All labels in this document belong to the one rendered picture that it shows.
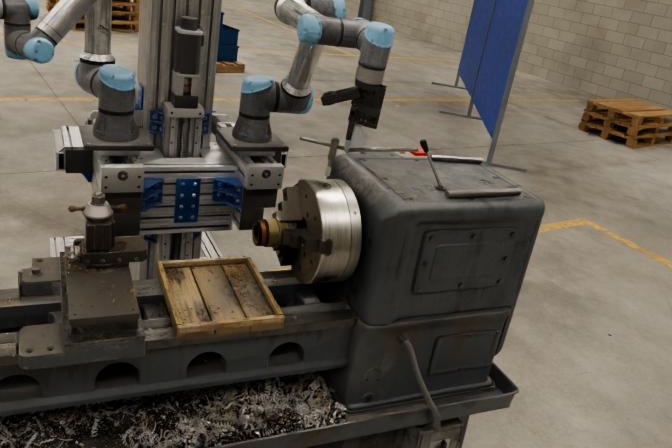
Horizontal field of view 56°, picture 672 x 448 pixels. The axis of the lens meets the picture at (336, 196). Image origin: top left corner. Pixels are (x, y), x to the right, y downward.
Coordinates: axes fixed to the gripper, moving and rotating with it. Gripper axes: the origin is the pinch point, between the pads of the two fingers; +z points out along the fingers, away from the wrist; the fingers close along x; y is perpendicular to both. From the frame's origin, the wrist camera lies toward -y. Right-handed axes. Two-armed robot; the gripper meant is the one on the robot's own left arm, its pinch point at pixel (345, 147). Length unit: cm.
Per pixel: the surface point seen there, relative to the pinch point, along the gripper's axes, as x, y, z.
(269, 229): -10.7, -16.0, 25.9
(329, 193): -3.6, -1.6, 13.7
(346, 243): -11.7, 6.5, 23.8
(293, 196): 1.8, -12.2, 20.2
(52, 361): -58, -55, 46
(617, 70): 1030, 426, 157
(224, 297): -18, -25, 48
